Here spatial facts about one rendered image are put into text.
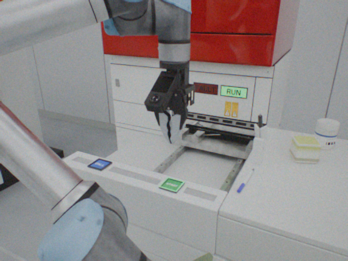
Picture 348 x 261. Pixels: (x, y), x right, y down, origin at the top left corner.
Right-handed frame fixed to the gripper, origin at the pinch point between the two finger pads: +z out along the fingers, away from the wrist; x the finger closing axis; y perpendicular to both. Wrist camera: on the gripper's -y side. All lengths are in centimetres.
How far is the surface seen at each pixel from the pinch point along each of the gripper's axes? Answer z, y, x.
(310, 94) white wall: 34, 207, -30
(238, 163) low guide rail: 25.5, 41.8, -9.3
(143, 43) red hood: -18, 54, 42
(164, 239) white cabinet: 30.0, -3.9, 0.0
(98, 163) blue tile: 14.2, 0.7, 26.6
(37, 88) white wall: 69, 207, 322
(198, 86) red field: 0, 58, 16
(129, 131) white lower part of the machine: 30, 59, 56
